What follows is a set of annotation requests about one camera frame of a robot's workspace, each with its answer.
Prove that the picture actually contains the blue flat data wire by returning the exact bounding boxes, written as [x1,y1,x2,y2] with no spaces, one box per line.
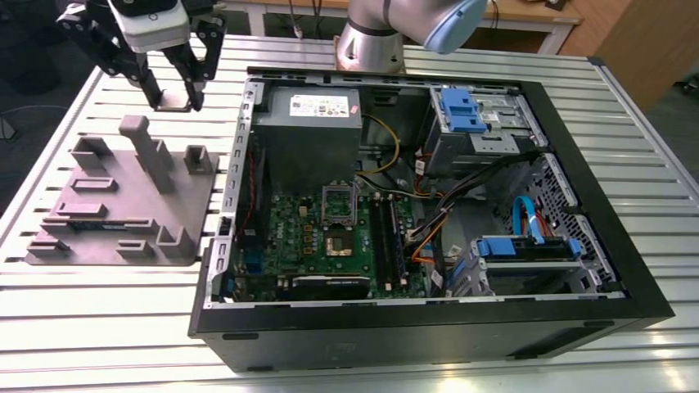
[513,195,547,246]

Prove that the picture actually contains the silver CPU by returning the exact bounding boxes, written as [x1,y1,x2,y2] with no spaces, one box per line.
[155,90,194,112]

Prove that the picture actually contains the brown wooden cabinet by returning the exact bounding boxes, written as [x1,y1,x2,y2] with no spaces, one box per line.
[559,0,699,114]

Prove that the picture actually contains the wooden desk white legs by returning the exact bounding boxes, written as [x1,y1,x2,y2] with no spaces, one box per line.
[223,0,583,55]

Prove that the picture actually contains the black RAM slot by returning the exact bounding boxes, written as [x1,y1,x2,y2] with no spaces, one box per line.
[383,195,403,288]
[378,195,397,289]
[373,195,390,290]

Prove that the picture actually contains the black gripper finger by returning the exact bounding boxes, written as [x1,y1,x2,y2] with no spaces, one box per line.
[162,15,230,113]
[56,0,166,111]

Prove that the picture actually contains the dark RAM stick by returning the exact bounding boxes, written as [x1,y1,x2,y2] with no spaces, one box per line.
[70,222,149,231]

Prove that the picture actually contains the grey power supply unit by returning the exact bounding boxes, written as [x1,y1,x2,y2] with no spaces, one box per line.
[251,86,365,193]

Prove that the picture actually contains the green motherboard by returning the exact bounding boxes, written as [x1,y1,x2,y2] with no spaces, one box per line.
[233,179,433,302]

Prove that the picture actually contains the grey parts rack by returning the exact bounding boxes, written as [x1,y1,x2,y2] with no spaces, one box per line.
[24,115,222,268]

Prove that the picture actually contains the CPU socket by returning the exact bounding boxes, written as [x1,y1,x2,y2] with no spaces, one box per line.
[323,228,359,259]

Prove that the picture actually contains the black office chair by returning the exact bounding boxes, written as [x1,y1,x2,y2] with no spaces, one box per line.
[0,0,75,96]

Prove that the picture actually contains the black PC case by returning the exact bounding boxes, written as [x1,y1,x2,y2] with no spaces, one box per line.
[187,65,678,374]

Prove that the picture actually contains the black sleeved cable bundle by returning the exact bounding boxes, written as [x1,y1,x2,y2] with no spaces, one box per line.
[409,151,547,242]

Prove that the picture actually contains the black graphics card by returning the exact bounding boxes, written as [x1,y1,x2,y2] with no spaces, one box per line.
[275,273,373,302]

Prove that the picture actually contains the hard disk in blue carrier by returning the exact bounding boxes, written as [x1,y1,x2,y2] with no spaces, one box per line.
[473,235,582,263]

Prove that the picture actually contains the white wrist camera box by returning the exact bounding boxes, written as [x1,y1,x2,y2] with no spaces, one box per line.
[107,0,193,54]

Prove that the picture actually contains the thin cable grey plug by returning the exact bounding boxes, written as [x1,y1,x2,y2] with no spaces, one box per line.
[287,0,305,38]

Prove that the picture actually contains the blue plastic drive latch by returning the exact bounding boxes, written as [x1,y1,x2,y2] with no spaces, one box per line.
[439,88,487,134]

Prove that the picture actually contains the yellow power wire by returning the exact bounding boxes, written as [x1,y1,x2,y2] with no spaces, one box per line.
[355,114,402,176]

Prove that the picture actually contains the orange wire bundle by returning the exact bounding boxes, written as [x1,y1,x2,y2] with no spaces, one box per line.
[413,216,455,267]

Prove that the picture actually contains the silver drive cage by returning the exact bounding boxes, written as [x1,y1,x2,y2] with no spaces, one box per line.
[425,86,550,176]
[467,235,622,296]

